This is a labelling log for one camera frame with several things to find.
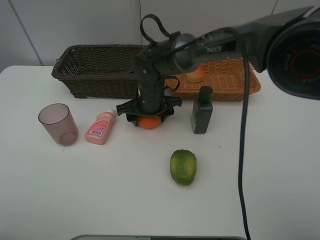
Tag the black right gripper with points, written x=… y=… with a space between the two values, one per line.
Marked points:
x=151 y=100

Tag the orange mandarin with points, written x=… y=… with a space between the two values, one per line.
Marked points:
x=148 y=123

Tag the dark green bottle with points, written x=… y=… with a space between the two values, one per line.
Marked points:
x=202 y=110

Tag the green mango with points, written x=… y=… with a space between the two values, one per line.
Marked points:
x=183 y=167

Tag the translucent purple plastic cup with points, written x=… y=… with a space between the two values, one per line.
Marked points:
x=59 y=123

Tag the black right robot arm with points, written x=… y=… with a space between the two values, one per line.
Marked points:
x=286 y=44

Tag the pink lotion bottle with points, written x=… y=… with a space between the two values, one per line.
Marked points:
x=99 y=131

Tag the dark brown wicker basket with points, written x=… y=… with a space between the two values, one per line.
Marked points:
x=98 y=71

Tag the light orange wicker basket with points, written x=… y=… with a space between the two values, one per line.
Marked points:
x=225 y=77

